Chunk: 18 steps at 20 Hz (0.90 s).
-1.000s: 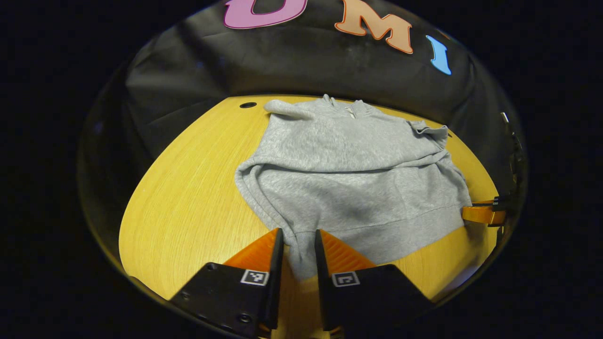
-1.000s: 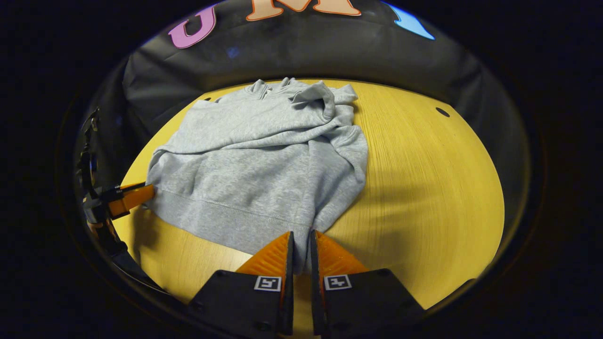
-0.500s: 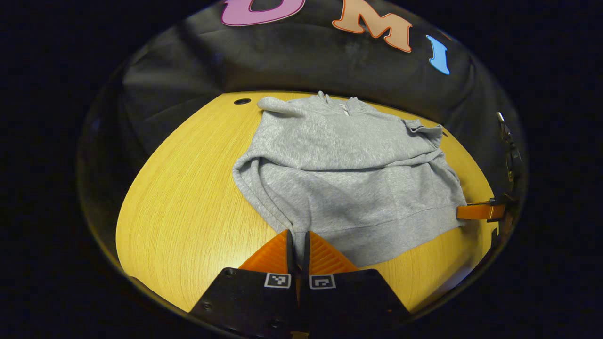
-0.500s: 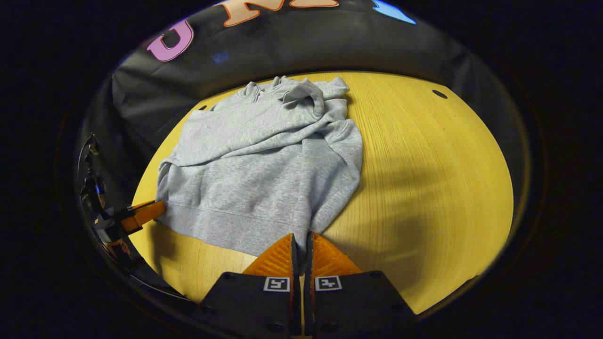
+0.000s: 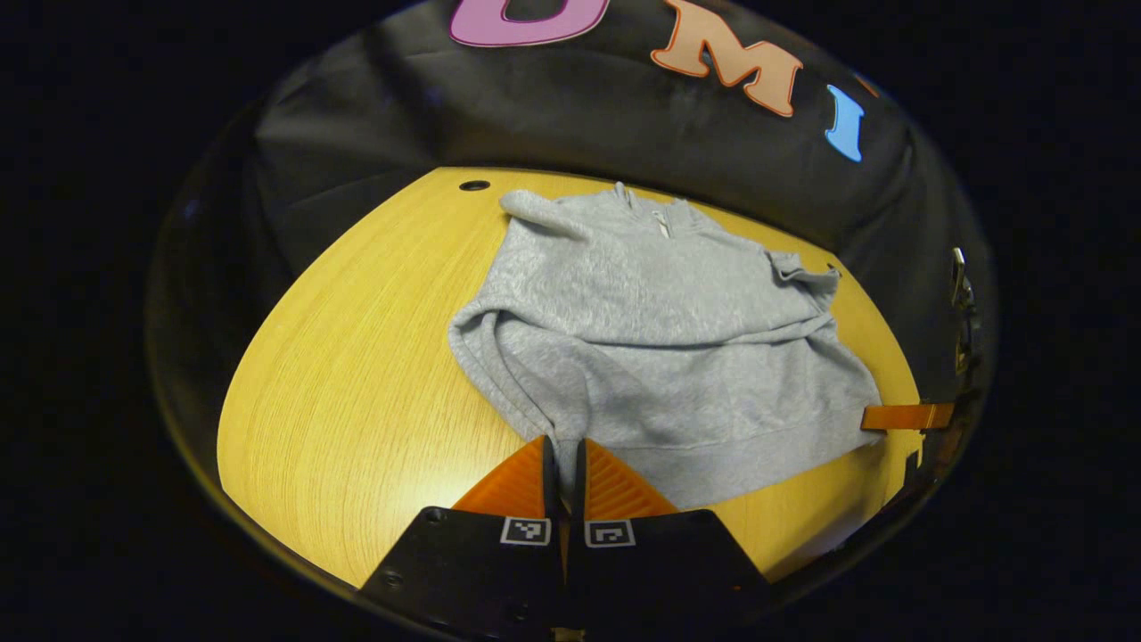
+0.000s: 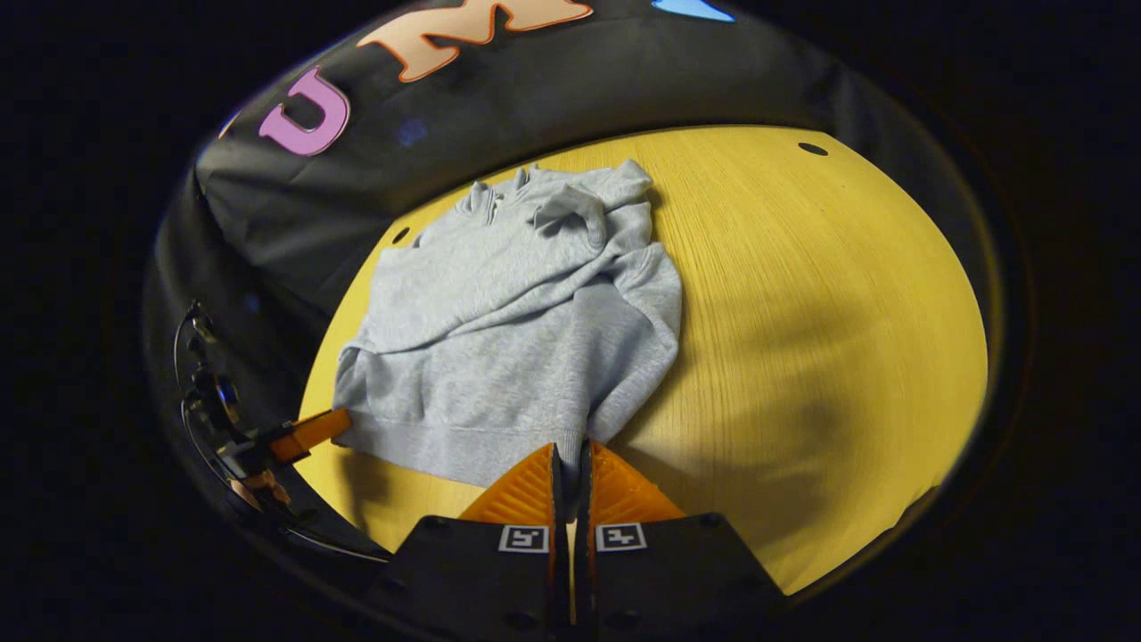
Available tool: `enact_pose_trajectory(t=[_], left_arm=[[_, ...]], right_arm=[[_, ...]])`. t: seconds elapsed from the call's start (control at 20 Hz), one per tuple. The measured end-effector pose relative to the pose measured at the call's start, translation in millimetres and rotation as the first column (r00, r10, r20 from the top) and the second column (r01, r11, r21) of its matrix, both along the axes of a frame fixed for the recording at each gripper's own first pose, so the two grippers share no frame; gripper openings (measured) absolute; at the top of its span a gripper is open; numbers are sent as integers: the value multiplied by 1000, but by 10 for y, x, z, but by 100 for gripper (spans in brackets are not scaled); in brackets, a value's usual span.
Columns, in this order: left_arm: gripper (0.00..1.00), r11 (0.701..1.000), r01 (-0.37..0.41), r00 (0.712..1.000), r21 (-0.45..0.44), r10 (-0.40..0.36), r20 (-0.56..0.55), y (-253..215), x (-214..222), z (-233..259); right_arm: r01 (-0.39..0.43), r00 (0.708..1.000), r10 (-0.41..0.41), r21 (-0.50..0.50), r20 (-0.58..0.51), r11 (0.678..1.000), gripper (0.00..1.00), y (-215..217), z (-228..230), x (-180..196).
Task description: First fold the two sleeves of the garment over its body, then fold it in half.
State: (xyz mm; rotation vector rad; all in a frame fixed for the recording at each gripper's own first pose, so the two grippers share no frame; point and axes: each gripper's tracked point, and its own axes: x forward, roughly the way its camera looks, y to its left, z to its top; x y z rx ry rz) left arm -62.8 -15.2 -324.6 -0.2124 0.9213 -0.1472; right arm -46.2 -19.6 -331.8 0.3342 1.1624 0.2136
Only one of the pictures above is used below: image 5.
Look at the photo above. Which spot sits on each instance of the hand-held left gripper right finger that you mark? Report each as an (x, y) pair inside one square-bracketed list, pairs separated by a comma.
[(578, 486)]

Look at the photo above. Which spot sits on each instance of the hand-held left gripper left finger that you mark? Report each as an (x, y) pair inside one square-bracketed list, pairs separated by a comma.
[(552, 486)]

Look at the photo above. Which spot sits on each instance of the black backdrop cloth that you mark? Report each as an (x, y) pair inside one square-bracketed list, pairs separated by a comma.
[(535, 107)]

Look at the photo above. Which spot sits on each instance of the grey zip-neck sweatshirt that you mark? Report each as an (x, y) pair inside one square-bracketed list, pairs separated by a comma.
[(660, 339)]

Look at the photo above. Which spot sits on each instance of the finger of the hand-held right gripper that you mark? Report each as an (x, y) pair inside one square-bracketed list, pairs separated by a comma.
[(905, 416)]

